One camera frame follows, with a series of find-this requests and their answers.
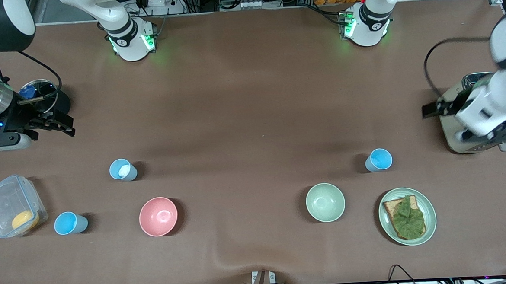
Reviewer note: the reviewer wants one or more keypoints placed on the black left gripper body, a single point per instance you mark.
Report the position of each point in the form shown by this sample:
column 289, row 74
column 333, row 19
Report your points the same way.
column 445, row 106

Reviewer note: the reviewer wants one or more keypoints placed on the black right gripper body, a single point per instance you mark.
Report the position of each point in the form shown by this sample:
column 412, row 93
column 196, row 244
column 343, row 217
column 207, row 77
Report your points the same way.
column 17, row 116

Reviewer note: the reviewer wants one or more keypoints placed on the light blue plastic cup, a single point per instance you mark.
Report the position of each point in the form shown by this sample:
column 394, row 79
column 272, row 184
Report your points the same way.
column 123, row 170
column 69, row 223
column 378, row 159

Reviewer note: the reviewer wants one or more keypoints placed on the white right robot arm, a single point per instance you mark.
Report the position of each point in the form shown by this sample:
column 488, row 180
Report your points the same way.
column 126, row 36

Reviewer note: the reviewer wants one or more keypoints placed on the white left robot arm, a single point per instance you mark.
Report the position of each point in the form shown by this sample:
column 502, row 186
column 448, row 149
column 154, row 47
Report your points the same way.
column 372, row 23

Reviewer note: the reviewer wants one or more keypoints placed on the beige metal toaster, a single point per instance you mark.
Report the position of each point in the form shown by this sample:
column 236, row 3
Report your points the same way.
column 452, row 136

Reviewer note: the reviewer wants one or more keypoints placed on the glass pan lid blue knob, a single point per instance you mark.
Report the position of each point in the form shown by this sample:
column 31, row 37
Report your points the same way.
column 28, row 91

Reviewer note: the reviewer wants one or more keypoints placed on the clear plastic food container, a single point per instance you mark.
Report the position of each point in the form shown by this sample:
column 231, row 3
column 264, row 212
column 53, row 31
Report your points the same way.
column 5, row 202

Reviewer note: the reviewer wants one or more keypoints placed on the orange round food piece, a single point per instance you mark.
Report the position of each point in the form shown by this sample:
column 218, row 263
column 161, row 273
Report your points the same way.
column 24, row 220

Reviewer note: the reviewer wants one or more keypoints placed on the toast bread slice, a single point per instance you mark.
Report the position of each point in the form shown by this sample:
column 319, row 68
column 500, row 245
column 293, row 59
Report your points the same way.
column 390, row 208

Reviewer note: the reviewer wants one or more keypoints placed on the pale green plate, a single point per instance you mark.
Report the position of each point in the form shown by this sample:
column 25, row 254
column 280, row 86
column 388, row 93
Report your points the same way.
column 430, row 219

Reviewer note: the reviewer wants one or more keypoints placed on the green lettuce leaf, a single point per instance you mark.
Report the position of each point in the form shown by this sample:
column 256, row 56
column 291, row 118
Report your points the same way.
column 408, row 220

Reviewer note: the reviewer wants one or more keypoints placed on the pink bowl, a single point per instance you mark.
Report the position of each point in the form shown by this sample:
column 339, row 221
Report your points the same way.
column 158, row 216

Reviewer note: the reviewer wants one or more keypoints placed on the pale green bowl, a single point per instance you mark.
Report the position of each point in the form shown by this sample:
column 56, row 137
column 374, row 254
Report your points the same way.
column 325, row 202

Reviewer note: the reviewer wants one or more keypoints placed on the brown table cloth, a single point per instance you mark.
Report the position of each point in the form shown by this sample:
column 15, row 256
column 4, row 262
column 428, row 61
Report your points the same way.
column 250, row 94

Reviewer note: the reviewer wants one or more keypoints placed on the white terminal block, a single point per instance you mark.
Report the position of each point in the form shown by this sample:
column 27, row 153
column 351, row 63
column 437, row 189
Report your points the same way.
column 249, row 4

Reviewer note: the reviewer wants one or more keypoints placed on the grey metal bracket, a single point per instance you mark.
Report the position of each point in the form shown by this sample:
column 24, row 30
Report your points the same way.
column 262, row 282

